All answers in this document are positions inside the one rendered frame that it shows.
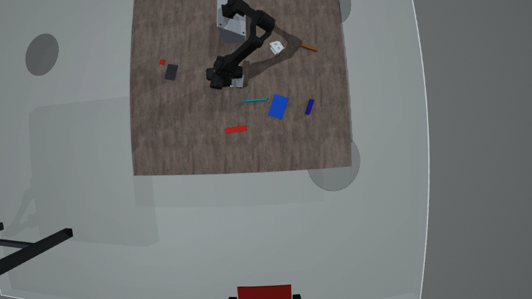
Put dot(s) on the brown flat bar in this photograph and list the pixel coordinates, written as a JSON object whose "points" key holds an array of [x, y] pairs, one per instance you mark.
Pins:
{"points": [[309, 47]]}

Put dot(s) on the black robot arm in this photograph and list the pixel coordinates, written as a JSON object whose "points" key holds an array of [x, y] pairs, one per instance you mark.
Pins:
{"points": [[229, 63]]}

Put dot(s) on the red flat bar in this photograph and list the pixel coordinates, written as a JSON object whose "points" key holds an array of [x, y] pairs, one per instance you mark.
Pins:
{"points": [[236, 129]]}

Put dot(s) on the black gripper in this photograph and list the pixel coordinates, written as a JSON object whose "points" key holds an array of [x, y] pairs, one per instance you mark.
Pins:
{"points": [[237, 73]]}

